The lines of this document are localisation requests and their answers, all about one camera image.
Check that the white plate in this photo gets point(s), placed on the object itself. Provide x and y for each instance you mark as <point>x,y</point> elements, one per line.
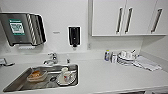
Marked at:
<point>71,82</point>

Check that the grey dish drying rack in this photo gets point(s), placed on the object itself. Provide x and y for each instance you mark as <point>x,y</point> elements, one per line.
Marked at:
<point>6,62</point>

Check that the brown food container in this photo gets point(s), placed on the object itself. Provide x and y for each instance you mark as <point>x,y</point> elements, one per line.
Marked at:
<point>36,75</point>

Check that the grey paper towel dispenser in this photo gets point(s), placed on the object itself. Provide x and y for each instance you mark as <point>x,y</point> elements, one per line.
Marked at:
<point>20,30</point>

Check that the small white bottle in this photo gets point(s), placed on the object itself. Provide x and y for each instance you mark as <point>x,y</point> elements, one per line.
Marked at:
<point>114,57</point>

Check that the small metal sink knob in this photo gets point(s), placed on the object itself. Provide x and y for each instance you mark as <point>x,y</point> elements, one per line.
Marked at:
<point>68,60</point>

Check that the white wall cabinet three doors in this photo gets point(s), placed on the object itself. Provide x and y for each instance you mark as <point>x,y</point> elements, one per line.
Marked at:
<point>133,16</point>

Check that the chrome sink faucet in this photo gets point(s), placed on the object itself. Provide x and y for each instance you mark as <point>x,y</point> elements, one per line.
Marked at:
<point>51,59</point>

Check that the small wall label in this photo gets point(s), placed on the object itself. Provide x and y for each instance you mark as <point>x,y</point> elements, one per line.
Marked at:
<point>56,32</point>

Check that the white mug red print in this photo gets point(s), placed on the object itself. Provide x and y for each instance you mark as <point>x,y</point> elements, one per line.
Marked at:
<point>66,74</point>

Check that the black soap dispenser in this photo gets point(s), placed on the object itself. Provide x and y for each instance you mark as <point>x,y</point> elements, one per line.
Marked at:
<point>74,36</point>

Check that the dish soap bottle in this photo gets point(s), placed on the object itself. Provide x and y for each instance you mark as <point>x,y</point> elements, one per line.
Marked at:
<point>107,55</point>

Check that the stainless steel sink basin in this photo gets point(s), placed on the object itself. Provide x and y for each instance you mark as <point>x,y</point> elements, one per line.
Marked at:
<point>16,85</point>

